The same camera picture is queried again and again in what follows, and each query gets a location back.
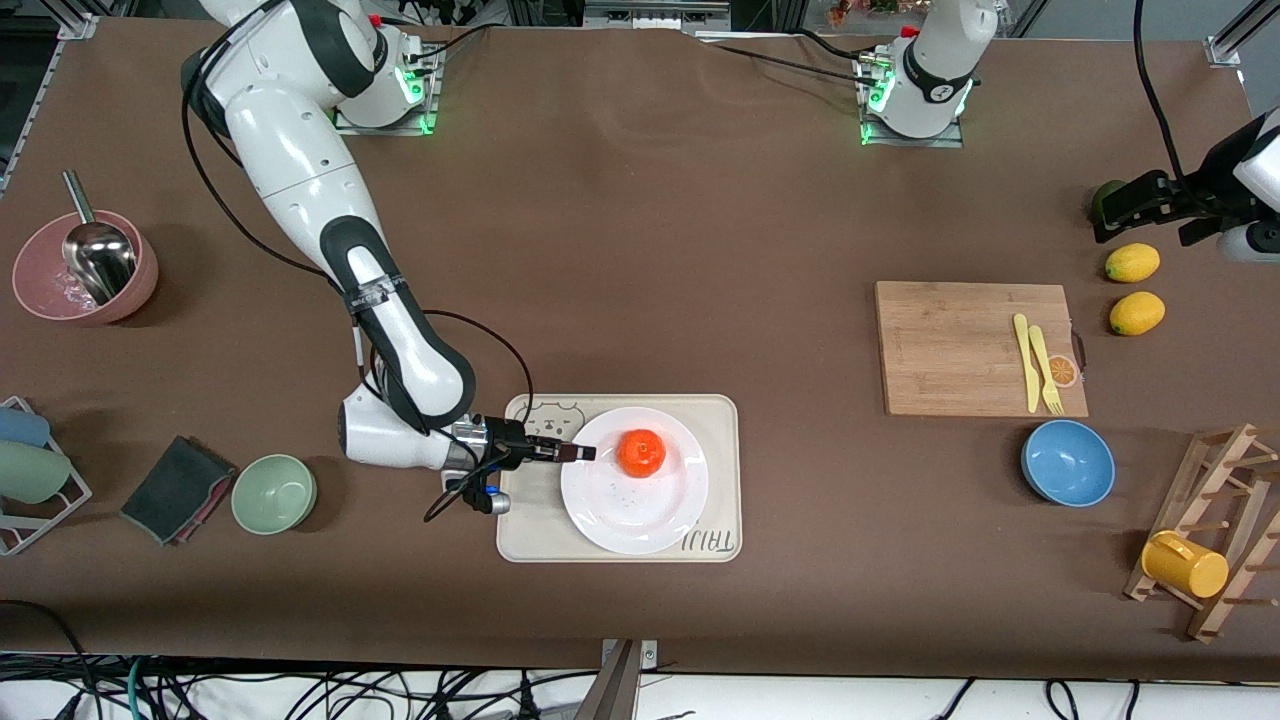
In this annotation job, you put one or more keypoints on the orange mandarin fruit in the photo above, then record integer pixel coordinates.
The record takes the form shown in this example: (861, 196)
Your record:
(641, 454)

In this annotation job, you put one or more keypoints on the dark grey folded cloth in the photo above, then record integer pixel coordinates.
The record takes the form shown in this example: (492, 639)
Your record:
(170, 485)

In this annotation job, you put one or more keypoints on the yellow plastic fork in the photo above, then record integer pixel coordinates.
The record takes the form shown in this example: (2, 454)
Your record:
(1042, 355)

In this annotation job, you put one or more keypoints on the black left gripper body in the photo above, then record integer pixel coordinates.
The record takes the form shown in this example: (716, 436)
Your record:
(1190, 201)

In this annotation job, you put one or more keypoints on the cream bear print tray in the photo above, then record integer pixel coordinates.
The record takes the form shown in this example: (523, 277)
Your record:
(725, 430)

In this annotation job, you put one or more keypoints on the wooden cutting board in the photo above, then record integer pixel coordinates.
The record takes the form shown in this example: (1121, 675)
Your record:
(950, 350)

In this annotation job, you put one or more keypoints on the yellow plastic knife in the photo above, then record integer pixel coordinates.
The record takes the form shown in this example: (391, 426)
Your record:
(1026, 370)

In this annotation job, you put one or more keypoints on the pale green cup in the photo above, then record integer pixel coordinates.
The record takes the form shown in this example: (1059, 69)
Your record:
(30, 472)

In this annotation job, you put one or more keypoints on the pink bowl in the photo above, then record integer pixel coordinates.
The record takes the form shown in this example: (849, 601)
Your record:
(40, 265)

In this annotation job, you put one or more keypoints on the light green bowl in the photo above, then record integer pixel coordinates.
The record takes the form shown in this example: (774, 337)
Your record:
(274, 494)

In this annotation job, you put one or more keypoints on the orange slice piece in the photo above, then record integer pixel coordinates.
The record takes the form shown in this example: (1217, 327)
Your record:
(1064, 372)

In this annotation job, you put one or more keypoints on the yellow mug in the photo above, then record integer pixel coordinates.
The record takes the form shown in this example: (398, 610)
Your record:
(1185, 565)

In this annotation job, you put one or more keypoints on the clear ice cube pile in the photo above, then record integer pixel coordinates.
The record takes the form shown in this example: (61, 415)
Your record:
(68, 292)

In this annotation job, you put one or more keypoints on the green lime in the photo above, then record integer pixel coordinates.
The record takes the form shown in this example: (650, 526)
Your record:
(1100, 198)

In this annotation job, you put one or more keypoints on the pink folded cloth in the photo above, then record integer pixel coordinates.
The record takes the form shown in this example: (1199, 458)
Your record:
(212, 502)

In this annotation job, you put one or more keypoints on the white round plate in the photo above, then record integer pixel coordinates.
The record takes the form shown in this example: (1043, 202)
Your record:
(640, 515)

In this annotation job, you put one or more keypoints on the metal corner bracket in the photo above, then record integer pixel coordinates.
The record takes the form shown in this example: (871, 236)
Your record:
(80, 27)
(1225, 52)

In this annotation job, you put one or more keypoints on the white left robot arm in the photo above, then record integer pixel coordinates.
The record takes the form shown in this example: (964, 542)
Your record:
(935, 70)

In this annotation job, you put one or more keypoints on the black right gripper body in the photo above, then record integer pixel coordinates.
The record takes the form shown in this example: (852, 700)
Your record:
(509, 436)

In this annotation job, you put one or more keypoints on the yellow lemon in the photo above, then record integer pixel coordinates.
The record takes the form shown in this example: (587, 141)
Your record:
(1137, 313)
(1132, 263)

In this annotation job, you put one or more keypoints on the blue bowl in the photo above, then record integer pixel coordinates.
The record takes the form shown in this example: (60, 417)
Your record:
(1068, 463)

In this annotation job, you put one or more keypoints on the wooden mug rack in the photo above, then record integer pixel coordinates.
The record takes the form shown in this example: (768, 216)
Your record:
(1195, 490)

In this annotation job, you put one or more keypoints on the blue cup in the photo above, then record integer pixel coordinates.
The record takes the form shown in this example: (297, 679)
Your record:
(20, 427)

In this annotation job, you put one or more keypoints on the metal scoop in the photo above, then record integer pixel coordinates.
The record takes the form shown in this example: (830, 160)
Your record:
(100, 262)

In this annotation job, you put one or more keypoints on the metal table edge bracket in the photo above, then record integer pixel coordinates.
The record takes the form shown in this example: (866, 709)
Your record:
(648, 655)

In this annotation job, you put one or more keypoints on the brown table cover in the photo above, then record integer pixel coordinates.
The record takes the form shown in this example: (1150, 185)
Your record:
(640, 150)

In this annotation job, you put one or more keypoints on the dark camera pole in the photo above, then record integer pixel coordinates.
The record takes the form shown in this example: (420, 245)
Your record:
(612, 690)

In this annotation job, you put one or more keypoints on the aluminium frame beam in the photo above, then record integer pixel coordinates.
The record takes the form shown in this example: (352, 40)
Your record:
(650, 12)

